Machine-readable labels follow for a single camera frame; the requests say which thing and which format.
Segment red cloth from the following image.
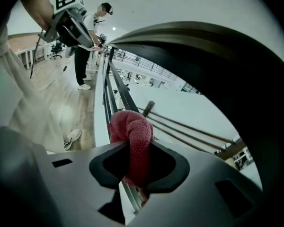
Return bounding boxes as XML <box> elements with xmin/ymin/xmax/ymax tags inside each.
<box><xmin>107</xmin><ymin>110</ymin><xmax>157</xmax><ymax>207</ymax></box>

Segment person's left forearm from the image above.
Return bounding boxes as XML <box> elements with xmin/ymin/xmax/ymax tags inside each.
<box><xmin>20</xmin><ymin>0</ymin><xmax>56</xmax><ymax>34</ymax></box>

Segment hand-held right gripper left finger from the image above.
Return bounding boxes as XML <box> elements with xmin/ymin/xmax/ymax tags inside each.
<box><xmin>34</xmin><ymin>140</ymin><xmax>130</xmax><ymax>227</ymax></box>

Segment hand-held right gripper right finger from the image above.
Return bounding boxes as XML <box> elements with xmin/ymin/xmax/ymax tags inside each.
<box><xmin>132</xmin><ymin>140</ymin><xmax>263</xmax><ymax>227</ymax></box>

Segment black office chair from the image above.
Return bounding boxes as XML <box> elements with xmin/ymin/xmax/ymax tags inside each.
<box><xmin>51</xmin><ymin>43</ymin><xmax>63</xmax><ymax>59</ymax></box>

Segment white desk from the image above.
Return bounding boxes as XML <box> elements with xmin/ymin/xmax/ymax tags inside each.
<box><xmin>15</xmin><ymin>43</ymin><xmax>52</xmax><ymax>70</ymax></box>

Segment dark wooden railing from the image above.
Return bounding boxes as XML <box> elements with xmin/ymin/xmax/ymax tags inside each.
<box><xmin>94</xmin><ymin>20</ymin><xmax>284</xmax><ymax>227</ymax></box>

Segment person's right shoe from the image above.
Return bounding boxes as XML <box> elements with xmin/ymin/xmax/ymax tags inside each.
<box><xmin>62</xmin><ymin>128</ymin><xmax>82</xmax><ymax>151</ymax></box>

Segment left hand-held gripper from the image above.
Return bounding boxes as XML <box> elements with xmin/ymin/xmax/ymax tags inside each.
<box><xmin>37</xmin><ymin>0</ymin><xmax>95</xmax><ymax>51</ymax></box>

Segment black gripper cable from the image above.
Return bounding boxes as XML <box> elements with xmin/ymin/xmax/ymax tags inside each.
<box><xmin>29</xmin><ymin>35</ymin><xmax>42</xmax><ymax>79</ymax></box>

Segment person's beige trousers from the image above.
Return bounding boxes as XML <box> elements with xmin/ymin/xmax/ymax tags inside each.
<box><xmin>0</xmin><ymin>27</ymin><xmax>67</xmax><ymax>151</ymax></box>

